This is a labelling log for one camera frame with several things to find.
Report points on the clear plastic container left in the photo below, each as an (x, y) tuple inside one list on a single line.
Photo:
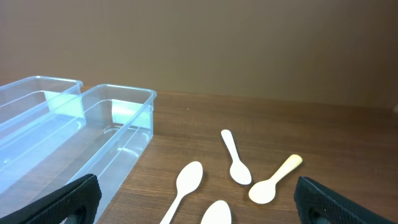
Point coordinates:
[(27, 99)]

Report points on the yellow plastic spoon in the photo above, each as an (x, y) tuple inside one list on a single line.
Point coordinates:
[(264, 191)]

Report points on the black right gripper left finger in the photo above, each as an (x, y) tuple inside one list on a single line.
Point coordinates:
[(76, 202)]

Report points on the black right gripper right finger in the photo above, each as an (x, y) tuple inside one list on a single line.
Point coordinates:
[(319, 204)]

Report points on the clear plastic container right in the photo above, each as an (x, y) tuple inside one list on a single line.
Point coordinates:
[(102, 131)]

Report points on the clear plastic container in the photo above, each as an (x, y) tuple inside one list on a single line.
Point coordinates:
[(102, 131), (27, 99)]

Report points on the white plastic spoon long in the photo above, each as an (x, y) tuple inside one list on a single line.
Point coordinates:
[(187, 181)]

